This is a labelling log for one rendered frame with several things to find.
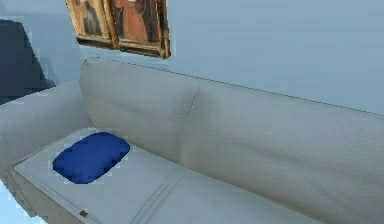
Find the light grey sofa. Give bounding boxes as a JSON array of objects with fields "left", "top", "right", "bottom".
[{"left": 0, "top": 56, "right": 384, "bottom": 224}]

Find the blue cushion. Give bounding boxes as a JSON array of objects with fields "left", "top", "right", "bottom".
[{"left": 52, "top": 131, "right": 131, "bottom": 185}]

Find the gold framed painting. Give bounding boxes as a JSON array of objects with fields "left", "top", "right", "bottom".
[{"left": 64, "top": 0, "right": 172, "bottom": 60}]

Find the dark navy armchair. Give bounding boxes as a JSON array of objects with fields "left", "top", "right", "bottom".
[{"left": 0, "top": 19, "right": 57, "bottom": 106}]

